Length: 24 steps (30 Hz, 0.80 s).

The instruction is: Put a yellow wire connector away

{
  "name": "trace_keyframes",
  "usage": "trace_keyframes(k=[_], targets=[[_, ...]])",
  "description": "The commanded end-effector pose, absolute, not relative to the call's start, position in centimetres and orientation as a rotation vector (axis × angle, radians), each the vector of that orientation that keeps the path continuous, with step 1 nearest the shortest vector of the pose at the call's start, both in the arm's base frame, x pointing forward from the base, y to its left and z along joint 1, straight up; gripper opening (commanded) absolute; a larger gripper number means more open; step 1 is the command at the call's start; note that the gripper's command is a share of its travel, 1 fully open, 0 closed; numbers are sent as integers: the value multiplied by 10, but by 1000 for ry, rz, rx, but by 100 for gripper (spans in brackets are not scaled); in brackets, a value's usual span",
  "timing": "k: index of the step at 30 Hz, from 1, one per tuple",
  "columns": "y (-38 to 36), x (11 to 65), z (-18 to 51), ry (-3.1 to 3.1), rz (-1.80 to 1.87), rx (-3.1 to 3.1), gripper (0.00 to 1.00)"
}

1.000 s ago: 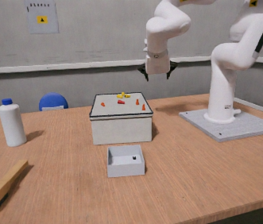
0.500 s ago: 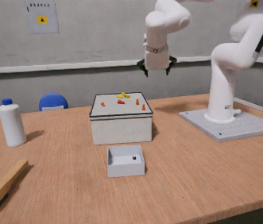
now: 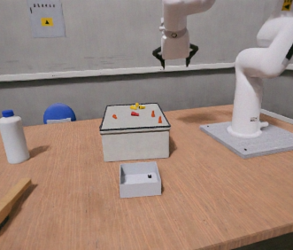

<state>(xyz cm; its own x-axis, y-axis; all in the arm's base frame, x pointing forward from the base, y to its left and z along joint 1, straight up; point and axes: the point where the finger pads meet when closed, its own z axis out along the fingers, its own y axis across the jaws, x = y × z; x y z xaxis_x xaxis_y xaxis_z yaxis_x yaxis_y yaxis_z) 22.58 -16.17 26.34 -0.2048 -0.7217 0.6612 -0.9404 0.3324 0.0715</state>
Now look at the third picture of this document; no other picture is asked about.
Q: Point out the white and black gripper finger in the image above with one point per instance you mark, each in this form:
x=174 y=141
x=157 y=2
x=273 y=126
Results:
x=191 y=53
x=159 y=56

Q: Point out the white bottle with blue cap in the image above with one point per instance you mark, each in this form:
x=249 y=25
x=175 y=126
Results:
x=13 y=136

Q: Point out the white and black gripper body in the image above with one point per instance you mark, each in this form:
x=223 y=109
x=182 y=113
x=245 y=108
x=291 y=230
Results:
x=175 y=48

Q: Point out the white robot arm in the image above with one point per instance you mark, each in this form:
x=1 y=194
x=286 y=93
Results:
x=251 y=65

